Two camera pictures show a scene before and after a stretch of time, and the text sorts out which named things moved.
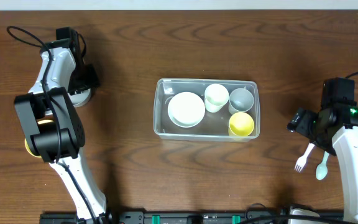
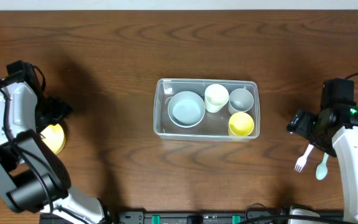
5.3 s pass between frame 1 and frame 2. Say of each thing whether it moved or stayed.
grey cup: stayed
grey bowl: moved
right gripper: stayed
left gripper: moved
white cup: stayed
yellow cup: stayed
